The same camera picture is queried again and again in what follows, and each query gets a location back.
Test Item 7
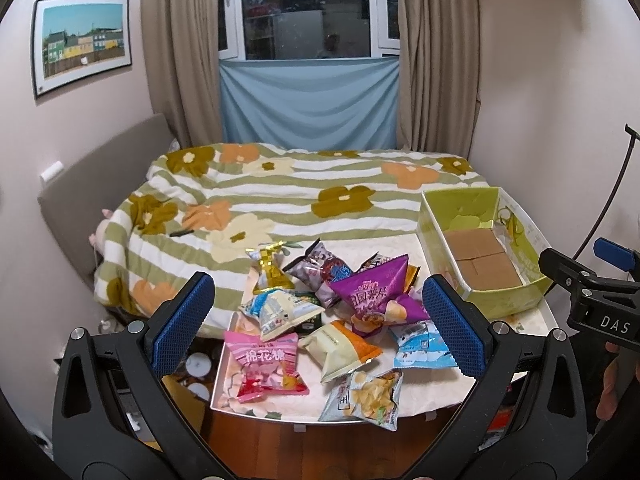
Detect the grey headboard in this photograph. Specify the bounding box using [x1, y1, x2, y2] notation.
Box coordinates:
[38, 114, 175, 288]

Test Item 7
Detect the dark green small snack packet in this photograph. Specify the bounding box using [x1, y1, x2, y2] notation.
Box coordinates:
[294, 292, 326, 336]

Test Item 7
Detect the cream orange snack bag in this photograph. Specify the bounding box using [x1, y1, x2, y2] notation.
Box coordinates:
[298, 321, 383, 384]

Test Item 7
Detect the cream blue snack bag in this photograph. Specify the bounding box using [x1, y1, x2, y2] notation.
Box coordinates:
[240, 288, 324, 341]

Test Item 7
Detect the beige curtain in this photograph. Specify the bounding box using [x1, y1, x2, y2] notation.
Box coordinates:
[140, 0, 224, 146]
[397, 0, 480, 157]

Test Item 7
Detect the potato chip bag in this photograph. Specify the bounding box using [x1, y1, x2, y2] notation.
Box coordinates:
[319, 370, 404, 431]

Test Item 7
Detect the pink marshmallow bag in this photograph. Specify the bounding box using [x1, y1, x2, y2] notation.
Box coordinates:
[224, 330, 309, 403]

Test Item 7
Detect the white round lid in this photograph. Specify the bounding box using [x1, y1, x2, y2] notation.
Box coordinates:
[188, 382, 210, 402]
[184, 352, 213, 379]

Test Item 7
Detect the window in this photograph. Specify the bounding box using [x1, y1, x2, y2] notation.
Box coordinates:
[218, 0, 400, 61]

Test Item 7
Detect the gold foil snack bag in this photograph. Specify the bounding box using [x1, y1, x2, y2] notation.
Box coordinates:
[245, 242, 295, 295]

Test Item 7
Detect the white floral tray table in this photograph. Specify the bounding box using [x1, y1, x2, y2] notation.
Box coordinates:
[209, 231, 561, 426]

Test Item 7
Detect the right beige curtain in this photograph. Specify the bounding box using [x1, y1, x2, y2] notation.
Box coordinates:
[397, 0, 480, 157]

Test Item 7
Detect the grey cartoon snack bag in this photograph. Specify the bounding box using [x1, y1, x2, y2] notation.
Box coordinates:
[283, 238, 354, 309]

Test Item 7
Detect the yellow box on floor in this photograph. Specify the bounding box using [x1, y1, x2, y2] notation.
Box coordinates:
[129, 376, 207, 450]

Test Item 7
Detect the blue cloth under window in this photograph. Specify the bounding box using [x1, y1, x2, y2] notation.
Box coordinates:
[219, 58, 399, 151]

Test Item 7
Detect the purple snack bag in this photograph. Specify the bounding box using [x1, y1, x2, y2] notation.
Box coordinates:
[331, 255, 430, 337]

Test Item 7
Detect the framed house picture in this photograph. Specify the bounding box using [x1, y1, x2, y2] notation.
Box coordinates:
[32, 0, 132, 99]

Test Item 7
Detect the person's right hand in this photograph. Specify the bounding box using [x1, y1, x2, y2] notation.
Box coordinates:
[597, 342, 620, 422]

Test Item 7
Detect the left beige curtain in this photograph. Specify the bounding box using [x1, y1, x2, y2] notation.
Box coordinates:
[140, 0, 224, 146]

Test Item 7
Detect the light blue snack bag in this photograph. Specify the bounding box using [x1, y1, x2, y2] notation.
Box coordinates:
[390, 320, 457, 370]

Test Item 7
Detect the green floral striped blanket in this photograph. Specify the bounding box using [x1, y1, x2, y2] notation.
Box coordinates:
[94, 143, 484, 338]

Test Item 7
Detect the green cardboard box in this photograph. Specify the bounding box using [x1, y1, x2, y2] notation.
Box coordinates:
[416, 186, 550, 320]

